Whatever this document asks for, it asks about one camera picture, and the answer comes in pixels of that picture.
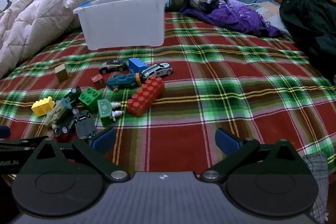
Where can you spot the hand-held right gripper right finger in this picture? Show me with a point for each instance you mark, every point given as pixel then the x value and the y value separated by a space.
pixel 227 142

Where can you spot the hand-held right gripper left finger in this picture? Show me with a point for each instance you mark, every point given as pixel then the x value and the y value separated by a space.
pixel 103 141

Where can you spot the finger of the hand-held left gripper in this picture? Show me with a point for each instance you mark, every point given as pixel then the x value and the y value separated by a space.
pixel 15 144
pixel 9 163

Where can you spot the dark blue yellow toy car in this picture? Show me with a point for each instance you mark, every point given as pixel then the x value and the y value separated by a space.
pixel 113 65

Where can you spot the white green toy car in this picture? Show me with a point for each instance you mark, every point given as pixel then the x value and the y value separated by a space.
pixel 157 70

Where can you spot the white plastic storage bin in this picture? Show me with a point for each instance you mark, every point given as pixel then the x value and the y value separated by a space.
pixel 123 27

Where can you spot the black toy car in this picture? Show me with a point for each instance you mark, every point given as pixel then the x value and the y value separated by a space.
pixel 84 125

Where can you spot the green printed toy box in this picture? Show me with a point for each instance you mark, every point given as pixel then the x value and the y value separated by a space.
pixel 105 111

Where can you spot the dark toy truck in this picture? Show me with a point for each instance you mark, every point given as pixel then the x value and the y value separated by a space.
pixel 67 124

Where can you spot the green toy block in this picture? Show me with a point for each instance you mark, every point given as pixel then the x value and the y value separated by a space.
pixel 89 99

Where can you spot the yellow toy block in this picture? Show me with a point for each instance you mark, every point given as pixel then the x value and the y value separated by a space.
pixel 42 106

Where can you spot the red green plaid blanket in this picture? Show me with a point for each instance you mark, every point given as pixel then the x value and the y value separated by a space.
pixel 223 95

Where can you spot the olive toy tank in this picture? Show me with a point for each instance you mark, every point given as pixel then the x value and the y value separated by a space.
pixel 56 113

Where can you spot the dark green toy car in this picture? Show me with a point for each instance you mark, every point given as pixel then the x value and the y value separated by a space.
pixel 73 94

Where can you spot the large red toy block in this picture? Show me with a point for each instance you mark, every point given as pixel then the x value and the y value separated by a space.
pixel 144 98

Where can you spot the small red toy piece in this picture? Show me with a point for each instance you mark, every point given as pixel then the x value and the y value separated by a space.
pixel 97 80

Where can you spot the teal toy vehicle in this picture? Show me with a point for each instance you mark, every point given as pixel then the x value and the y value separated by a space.
pixel 122 81

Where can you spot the brown toy cube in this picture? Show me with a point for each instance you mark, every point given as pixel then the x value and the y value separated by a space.
pixel 62 74

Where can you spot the blue toy block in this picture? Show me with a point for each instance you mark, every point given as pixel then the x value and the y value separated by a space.
pixel 136 65

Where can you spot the grey checked cloth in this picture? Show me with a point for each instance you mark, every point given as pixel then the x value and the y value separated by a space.
pixel 319 169

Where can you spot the purple cloth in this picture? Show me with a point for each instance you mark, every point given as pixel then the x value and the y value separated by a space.
pixel 236 16

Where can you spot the pink quilt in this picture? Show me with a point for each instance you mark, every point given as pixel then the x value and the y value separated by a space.
pixel 39 11

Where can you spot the pastel checkered pillow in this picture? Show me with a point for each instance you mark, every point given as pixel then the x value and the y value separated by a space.
pixel 270 10

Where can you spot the dark green jacket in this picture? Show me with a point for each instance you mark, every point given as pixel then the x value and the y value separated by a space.
pixel 309 22

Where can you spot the pale chair frame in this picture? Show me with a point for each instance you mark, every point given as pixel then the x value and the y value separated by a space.
pixel 5 2

